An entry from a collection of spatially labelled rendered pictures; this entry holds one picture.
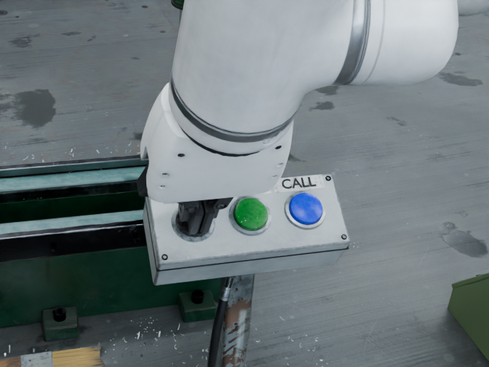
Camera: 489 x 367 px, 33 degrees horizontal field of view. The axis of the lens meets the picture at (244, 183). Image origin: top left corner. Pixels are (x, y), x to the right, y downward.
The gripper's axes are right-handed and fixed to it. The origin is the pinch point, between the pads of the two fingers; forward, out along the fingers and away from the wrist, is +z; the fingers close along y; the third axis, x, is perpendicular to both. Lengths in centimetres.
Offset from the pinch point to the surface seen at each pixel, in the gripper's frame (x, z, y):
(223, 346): 7.0, 17.6, -3.7
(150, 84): -53, 61, -9
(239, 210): -0.3, 2.0, -3.9
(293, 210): 0.2, 2.1, -8.6
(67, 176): -19.9, 30.0, 8.6
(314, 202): -0.3, 2.0, -10.7
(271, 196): -1.6, 2.8, -7.2
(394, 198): -18, 42, -39
